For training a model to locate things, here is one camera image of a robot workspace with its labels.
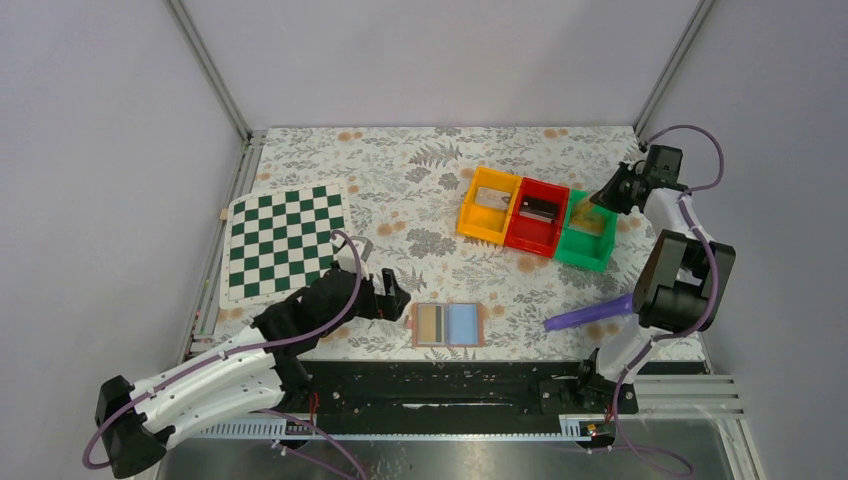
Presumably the red plastic bin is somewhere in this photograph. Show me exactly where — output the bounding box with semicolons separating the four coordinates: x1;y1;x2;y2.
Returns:
504;177;570;258

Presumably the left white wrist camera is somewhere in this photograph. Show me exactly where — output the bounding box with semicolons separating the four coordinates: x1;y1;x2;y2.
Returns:
333;236;373;272

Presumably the purple marker pen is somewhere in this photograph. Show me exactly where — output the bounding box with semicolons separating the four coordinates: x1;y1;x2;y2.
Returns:
543;293;633;332

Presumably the gold VIP card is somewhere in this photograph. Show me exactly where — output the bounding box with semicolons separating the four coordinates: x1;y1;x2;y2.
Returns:
569;201;597;231

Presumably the black card in red bin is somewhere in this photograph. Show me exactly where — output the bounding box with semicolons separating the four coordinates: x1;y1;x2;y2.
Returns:
518;197;559;223

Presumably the tan leather card holder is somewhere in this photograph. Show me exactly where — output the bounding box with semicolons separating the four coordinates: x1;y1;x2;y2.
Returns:
411;303;485;347

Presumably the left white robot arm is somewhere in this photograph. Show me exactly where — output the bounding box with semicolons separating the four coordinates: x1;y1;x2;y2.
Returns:
95;264;411;479

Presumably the gold card in green bin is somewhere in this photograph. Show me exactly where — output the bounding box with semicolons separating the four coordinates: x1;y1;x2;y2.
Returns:
569;211;607;237

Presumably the yellow plastic bin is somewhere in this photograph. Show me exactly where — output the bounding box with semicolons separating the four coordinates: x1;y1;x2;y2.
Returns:
456;166;522;245

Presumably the green plastic bin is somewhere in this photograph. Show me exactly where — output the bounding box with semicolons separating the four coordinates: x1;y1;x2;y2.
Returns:
553;190;618;272

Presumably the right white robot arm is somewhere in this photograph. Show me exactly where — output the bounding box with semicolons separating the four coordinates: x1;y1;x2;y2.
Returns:
570;145;736;413

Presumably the green white chessboard mat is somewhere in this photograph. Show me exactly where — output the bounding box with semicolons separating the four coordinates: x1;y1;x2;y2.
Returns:
219;178;352;309

